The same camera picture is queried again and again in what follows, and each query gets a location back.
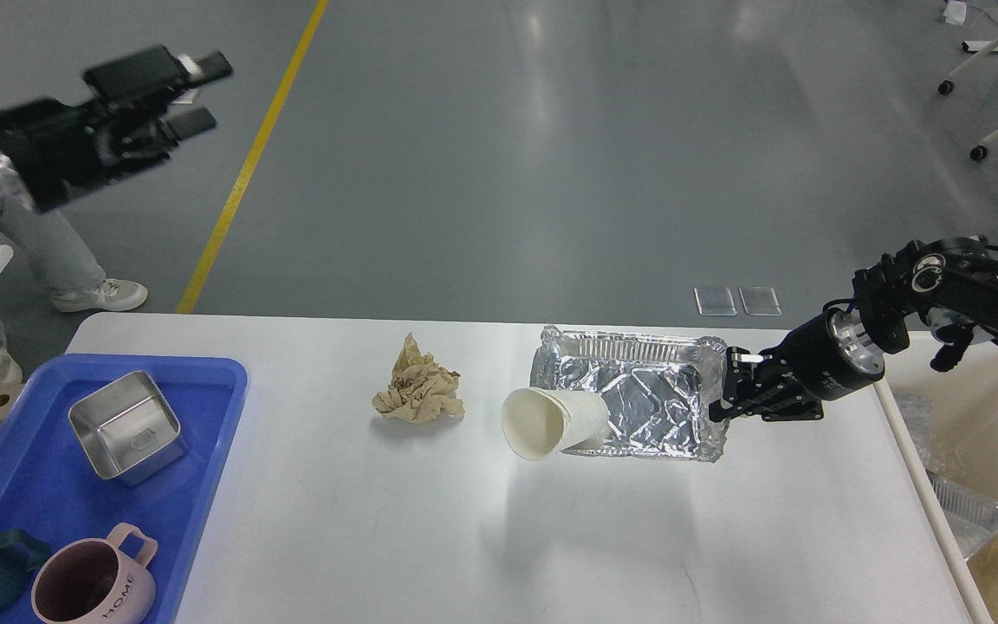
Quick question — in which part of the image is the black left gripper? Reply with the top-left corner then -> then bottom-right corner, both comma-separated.
0,48 -> 233,212

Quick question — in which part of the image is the beige plastic bin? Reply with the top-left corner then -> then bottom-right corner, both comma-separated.
885,332 -> 998,621

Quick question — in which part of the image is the aluminium foil tray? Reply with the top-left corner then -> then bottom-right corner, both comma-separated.
529,325 -> 729,463

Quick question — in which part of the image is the clear floor plate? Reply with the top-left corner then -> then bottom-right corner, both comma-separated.
738,287 -> 781,316
693,287 -> 738,317

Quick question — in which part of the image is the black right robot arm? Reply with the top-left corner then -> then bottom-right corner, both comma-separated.
708,237 -> 998,422

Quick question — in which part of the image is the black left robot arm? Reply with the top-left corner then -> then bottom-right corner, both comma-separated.
0,46 -> 233,213

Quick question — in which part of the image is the foil tray in bin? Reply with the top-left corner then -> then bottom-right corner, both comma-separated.
927,471 -> 998,561

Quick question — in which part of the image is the white paper cup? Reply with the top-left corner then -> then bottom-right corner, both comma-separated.
502,387 -> 610,461

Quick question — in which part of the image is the blue plastic tray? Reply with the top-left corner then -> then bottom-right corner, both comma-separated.
0,353 -> 247,623

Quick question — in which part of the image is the brown paper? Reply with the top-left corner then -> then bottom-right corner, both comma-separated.
371,333 -> 466,424

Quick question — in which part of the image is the pink HOME mug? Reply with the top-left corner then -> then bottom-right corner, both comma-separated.
30,523 -> 159,623

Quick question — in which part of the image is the stainless steel rectangular tin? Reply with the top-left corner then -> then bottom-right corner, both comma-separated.
68,370 -> 190,487

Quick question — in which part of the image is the clear floor plate left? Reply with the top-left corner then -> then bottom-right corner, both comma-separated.
693,287 -> 738,317

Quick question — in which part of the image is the person in black top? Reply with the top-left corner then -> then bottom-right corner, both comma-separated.
0,200 -> 149,384

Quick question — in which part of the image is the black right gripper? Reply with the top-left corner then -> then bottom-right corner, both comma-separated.
709,309 -> 885,422

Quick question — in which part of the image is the clear floor plate right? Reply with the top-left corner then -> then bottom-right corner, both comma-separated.
738,287 -> 781,316

